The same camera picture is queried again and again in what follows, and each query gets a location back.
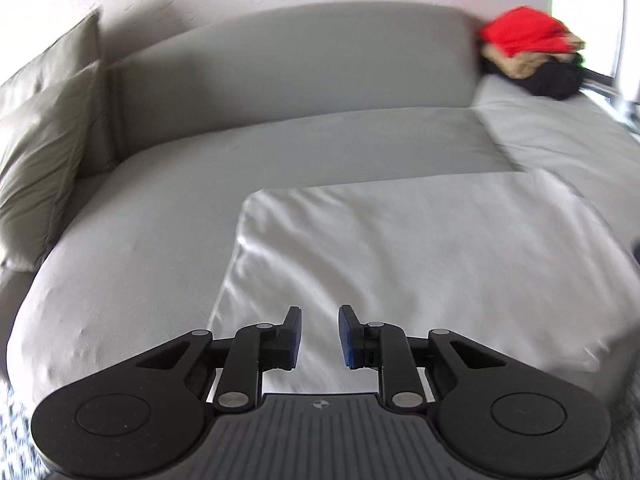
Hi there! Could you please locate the red garment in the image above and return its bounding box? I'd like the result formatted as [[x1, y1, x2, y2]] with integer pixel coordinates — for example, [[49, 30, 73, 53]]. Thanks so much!
[[477, 6, 568, 57]]

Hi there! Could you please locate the person's leg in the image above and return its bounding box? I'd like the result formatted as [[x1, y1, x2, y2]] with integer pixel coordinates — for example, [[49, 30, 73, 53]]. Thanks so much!
[[0, 385, 41, 480], [592, 410, 640, 480]]

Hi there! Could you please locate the white T-shirt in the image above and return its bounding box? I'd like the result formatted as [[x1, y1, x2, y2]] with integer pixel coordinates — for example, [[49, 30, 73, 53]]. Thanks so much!
[[207, 167, 633, 401]]

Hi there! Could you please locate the glass side table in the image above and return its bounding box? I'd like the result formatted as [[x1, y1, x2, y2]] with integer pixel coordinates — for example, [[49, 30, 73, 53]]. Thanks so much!
[[580, 72, 640, 136]]

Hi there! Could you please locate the person's right leg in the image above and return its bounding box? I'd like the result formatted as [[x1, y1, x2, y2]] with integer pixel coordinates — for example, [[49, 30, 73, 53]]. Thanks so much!
[[592, 410, 640, 480]]

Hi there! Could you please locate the window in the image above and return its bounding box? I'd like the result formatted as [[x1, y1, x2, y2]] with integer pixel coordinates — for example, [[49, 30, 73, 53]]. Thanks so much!
[[550, 0, 640, 83]]

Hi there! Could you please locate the person's left leg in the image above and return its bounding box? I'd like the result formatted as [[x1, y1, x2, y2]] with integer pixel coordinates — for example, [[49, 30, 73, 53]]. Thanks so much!
[[0, 385, 41, 480]]

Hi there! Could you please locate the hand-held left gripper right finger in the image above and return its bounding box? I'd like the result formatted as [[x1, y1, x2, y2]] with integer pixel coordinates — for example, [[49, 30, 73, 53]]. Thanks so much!
[[337, 304, 511, 413]]

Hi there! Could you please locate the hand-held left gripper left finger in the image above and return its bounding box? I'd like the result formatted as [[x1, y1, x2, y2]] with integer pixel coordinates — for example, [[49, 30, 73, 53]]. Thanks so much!
[[132, 305, 304, 413]]

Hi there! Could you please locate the beige garment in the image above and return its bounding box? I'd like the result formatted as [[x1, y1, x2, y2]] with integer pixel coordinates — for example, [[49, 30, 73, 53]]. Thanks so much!
[[482, 30, 587, 81]]

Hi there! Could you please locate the grey sofa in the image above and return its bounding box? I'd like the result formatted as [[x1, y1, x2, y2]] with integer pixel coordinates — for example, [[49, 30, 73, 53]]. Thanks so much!
[[0, 0, 640, 411]]

